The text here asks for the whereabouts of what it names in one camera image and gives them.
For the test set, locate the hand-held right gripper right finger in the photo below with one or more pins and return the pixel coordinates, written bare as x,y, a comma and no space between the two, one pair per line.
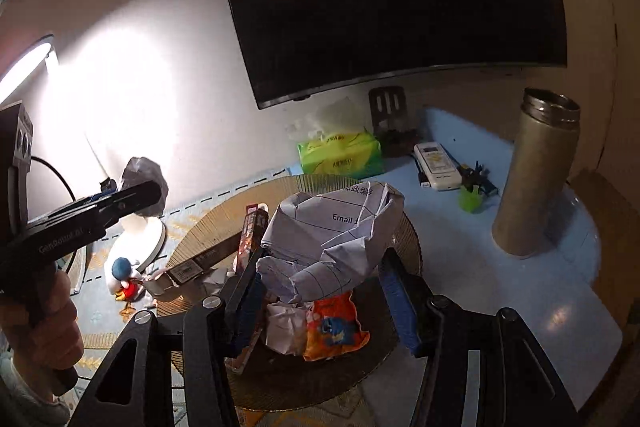
400,307

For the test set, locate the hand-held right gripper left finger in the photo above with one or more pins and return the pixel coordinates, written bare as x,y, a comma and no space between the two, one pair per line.
250,307

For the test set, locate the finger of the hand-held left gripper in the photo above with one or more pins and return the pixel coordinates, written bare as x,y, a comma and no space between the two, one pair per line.
130,199

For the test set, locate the long red box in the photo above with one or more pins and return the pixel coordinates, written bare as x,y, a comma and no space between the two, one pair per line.
210,259
255,227

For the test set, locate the orange snack packet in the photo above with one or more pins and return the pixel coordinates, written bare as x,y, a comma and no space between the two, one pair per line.
332,332

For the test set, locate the amber ribbed glass bowl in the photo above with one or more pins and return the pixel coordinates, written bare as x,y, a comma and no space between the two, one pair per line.
310,387

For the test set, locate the person's left hand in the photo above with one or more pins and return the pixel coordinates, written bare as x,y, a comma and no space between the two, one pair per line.
55,307

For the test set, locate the white desk lamp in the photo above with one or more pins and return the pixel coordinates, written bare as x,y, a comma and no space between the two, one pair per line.
142,237

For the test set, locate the plush duck toy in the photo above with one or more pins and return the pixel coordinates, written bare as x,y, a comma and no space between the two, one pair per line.
122,269

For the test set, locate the patterned woven mat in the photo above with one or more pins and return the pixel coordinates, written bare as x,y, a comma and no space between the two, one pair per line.
100,317

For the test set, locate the small green cup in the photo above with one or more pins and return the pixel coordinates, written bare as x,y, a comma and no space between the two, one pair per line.
471,201

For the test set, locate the white remote control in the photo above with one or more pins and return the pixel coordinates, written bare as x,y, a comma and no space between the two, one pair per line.
435,164

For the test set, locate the green tissue pack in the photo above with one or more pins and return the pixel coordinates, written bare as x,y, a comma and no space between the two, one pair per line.
340,159

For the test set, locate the steel thermos bottle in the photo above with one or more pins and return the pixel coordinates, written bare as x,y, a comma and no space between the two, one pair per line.
535,177

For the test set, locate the black monitor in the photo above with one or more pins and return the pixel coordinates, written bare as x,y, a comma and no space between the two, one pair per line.
390,7

